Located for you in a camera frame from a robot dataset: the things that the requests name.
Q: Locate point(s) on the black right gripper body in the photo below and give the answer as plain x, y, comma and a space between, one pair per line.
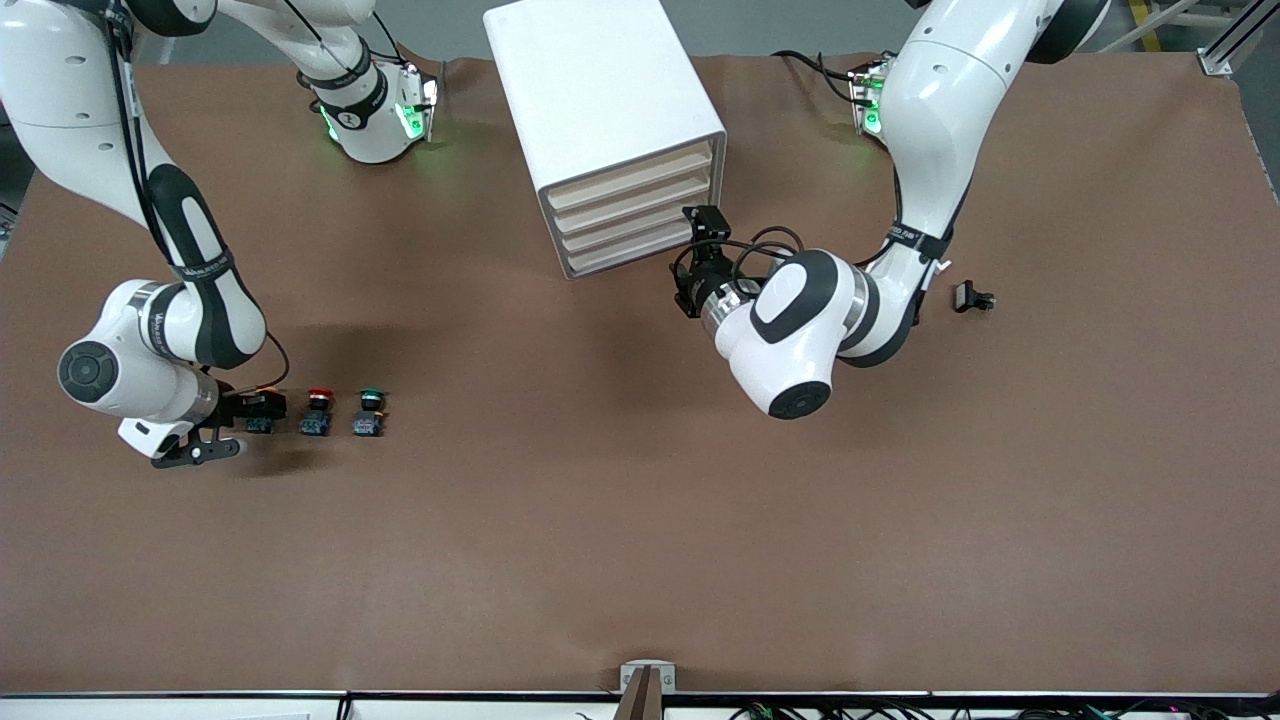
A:
232, 407

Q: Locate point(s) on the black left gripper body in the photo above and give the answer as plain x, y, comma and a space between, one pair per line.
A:
703, 281

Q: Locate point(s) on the yellow push button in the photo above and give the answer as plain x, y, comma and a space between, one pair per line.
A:
260, 426

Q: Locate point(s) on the cream white drawer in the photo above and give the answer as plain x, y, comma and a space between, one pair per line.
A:
640, 247
636, 225
633, 203
630, 180

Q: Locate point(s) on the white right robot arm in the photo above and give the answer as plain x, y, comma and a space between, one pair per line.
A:
60, 90

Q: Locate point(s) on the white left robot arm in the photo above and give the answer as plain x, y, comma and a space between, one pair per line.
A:
940, 100

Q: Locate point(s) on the red push button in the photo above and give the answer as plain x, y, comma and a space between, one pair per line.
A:
316, 424

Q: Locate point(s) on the green push button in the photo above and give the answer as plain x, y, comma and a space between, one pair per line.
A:
368, 424

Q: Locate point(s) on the white drawer cabinet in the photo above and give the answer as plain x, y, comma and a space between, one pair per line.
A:
600, 90

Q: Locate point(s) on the small black component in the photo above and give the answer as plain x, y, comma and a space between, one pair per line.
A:
966, 296

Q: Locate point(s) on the brown pole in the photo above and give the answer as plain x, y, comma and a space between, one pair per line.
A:
640, 700

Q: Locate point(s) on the white table edge rail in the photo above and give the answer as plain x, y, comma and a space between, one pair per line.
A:
150, 708

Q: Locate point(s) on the grey metal bracket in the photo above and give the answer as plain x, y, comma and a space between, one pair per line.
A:
628, 672

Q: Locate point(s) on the aluminium frame profile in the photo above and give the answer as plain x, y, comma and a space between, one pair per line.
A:
1215, 62

